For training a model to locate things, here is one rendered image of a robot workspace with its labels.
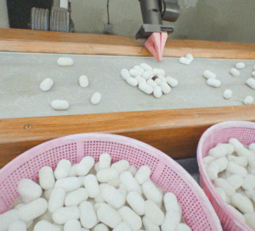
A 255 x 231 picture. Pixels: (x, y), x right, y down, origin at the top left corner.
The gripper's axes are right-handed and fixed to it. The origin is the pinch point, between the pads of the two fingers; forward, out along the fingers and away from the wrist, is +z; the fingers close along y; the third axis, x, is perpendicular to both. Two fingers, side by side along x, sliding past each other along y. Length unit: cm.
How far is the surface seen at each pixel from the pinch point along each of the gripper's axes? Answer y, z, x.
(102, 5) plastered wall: 31, -133, 146
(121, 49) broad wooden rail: -9.5, -5.2, 4.3
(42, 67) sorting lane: -32.3, 3.3, -0.7
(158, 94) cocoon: -8.4, 14.4, -11.2
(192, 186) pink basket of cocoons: -14.7, 32.2, -27.4
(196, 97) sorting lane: 2.4, 15.1, -10.0
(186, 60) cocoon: 9.4, 0.5, 0.2
